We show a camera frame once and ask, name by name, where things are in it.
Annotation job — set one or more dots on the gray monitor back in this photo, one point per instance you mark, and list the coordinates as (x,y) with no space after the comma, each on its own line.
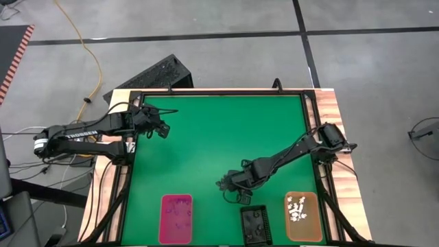
(4,164)

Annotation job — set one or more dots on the small display screen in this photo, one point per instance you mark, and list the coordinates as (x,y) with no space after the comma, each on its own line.
(3,223)

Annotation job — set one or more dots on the black floor beam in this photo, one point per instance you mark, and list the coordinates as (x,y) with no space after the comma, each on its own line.
(51,193)

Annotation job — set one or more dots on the pink plastic bin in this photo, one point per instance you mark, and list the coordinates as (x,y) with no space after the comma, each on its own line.
(164,236)

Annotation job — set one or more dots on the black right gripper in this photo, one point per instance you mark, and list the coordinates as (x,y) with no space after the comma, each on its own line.
(238,180)

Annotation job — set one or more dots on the green table mat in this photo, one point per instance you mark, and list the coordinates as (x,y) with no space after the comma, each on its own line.
(205,120)

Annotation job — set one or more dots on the black perforated computer case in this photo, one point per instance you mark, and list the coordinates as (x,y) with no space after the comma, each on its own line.
(154,73)

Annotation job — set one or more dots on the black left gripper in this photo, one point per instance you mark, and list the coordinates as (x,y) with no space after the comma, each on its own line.
(145,120)

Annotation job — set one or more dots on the black aluminium table frame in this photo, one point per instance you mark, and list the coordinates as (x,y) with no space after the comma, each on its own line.
(223,92)

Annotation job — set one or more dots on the black power adapter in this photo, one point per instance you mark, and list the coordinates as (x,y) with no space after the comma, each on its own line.
(81,162)

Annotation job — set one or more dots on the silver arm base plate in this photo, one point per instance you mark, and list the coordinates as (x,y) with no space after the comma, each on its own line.
(346,150)

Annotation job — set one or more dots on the orange plastic bin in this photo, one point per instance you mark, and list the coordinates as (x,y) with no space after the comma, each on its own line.
(308,230)

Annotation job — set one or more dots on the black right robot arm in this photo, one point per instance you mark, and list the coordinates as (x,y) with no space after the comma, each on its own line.
(291,151)

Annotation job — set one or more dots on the black slotted plastic basket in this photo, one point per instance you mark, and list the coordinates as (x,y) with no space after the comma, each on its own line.
(267,223)

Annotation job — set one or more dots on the wooden table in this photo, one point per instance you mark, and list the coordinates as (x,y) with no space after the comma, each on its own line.
(329,106)

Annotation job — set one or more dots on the black frame bracket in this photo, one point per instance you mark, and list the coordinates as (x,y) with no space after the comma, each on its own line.
(169,88)

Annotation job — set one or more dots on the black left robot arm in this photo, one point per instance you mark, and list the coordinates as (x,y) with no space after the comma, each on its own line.
(103,127)

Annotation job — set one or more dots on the black orange-striped floor mat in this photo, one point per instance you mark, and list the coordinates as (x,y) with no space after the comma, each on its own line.
(10,44)

